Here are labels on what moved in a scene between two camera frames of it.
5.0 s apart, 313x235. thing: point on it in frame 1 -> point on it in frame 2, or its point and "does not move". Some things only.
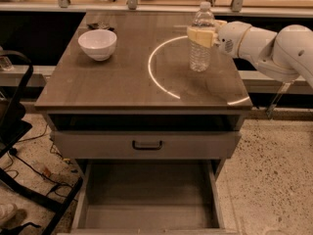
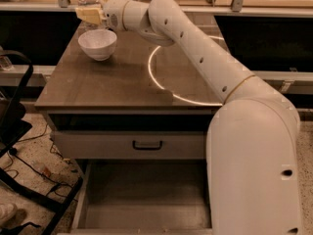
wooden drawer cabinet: (149, 138) does not move
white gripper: (229, 38) -> (112, 14)
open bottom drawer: (148, 197) does not move
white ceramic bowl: (98, 44) does not move
